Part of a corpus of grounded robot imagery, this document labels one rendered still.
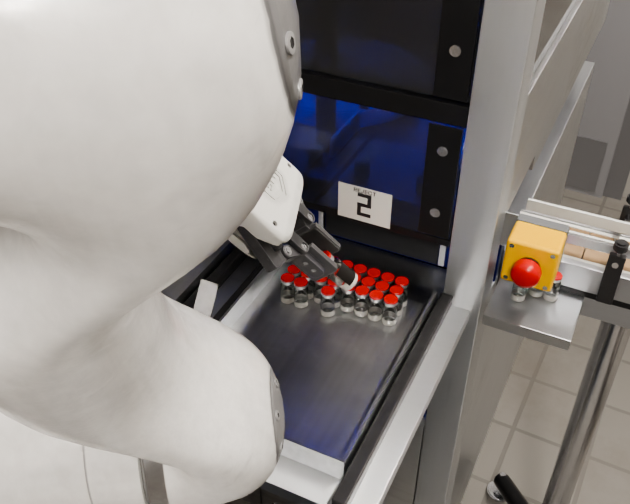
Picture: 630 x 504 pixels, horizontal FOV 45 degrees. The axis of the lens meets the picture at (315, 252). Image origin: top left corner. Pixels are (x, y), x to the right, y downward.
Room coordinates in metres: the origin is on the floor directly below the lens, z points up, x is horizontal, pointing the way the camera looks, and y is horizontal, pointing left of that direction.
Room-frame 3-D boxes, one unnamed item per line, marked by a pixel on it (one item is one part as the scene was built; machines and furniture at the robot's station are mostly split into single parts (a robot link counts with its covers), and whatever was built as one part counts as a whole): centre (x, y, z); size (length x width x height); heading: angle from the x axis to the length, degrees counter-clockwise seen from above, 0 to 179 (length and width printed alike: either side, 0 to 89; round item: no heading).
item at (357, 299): (0.85, -0.04, 0.91); 0.18 x 0.02 x 0.05; 64
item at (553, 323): (0.87, -0.34, 0.87); 0.14 x 0.13 x 0.02; 154
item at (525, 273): (0.80, -0.29, 1.00); 0.04 x 0.04 x 0.04; 64
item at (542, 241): (0.84, -0.31, 1.00); 0.08 x 0.07 x 0.07; 154
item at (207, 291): (0.78, 0.18, 0.91); 0.14 x 0.03 x 0.06; 155
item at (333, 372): (0.75, 0.01, 0.90); 0.34 x 0.26 x 0.04; 154
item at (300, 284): (0.86, 0.02, 0.91); 0.02 x 0.02 x 0.05
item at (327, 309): (0.84, -0.02, 0.91); 0.02 x 0.02 x 0.05
